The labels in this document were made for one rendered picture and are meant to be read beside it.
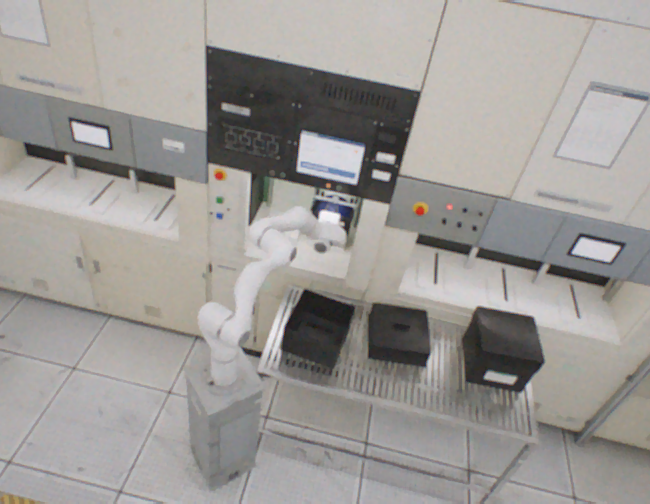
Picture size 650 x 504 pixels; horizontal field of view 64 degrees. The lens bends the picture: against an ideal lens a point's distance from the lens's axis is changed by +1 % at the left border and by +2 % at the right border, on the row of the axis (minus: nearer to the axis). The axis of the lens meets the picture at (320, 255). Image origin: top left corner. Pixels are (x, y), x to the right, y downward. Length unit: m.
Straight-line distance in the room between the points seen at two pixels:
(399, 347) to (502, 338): 0.47
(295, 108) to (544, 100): 0.97
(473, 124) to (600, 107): 0.45
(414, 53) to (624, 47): 0.71
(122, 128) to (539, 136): 1.82
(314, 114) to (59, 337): 2.25
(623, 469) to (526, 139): 2.26
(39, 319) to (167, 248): 1.17
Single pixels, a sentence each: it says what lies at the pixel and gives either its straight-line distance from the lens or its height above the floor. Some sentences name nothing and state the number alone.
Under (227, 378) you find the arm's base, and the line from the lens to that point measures 2.35.
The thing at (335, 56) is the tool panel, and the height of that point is 2.02.
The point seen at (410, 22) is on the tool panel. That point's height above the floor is 2.19.
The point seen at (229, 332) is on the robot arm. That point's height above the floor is 1.17.
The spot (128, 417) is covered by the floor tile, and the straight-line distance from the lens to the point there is 3.27.
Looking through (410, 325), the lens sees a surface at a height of 0.87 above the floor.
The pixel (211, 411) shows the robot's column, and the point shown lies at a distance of 2.35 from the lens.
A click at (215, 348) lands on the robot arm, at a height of 1.02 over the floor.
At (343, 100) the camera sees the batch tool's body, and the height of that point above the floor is 1.85.
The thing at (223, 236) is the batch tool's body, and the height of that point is 0.96.
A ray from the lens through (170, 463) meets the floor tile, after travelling 3.11.
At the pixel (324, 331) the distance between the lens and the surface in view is 2.63.
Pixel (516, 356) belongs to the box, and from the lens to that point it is 2.53.
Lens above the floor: 2.78
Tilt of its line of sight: 42 degrees down
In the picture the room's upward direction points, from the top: 10 degrees clockwise
